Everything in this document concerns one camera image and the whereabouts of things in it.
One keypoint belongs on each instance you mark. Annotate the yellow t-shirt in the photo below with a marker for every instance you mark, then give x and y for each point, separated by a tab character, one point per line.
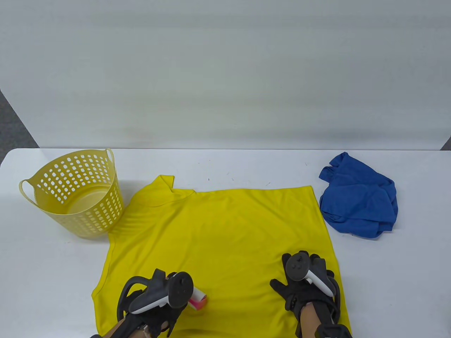
229	229

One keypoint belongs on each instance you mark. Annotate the pink lint roller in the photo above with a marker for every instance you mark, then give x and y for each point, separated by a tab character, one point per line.
198	299

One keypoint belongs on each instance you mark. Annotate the person's left forearm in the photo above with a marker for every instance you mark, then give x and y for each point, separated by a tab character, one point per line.
116	329

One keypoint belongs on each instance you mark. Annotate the person's left hand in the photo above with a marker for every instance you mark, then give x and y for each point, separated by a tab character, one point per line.
158	318

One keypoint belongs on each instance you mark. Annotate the grey hand controller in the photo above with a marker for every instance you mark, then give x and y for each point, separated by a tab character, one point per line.
179	287
296	267

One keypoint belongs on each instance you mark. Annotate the blue t-shirt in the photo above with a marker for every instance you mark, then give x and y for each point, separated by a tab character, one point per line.
356	200

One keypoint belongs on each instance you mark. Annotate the yellow perforated plastic basket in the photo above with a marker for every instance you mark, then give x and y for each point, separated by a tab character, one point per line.
102	214

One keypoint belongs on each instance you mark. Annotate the person's right forearm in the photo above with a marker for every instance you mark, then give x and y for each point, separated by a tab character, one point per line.
308	320

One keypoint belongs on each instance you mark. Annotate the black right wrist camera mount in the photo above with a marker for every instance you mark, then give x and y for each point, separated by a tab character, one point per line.
334	331

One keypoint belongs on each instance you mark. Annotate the person's right hand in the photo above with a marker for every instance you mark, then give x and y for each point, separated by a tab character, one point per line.
289	292

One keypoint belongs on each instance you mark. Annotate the grey right hand controller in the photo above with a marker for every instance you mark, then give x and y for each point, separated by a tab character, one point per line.
296	267

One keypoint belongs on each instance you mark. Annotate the grey left hand controller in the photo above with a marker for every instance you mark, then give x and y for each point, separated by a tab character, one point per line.
179	287

